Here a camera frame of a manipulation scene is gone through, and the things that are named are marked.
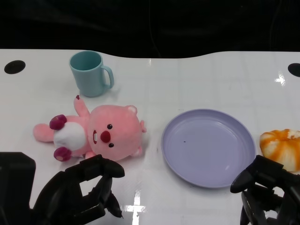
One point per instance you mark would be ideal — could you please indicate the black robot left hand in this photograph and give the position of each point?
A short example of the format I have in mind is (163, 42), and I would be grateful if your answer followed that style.
(70, 187)

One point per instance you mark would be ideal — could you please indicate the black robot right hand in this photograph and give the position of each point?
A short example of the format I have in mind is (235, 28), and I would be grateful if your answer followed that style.
(264, 178)

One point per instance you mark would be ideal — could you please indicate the pink plush doll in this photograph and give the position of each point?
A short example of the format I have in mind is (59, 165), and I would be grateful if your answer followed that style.
(110, 131)

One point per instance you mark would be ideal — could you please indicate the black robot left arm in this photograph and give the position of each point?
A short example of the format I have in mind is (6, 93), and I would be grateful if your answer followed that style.
(14, 180)

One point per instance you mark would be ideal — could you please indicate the purple plastic plate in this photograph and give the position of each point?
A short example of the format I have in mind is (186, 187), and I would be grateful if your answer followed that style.
(206, 147)

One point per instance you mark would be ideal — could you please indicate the orange and white bread toy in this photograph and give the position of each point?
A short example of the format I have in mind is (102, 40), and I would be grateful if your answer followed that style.
(281, 150)

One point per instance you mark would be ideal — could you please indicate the teal plastic mug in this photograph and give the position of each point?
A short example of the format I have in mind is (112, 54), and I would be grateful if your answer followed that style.
(86, 79)

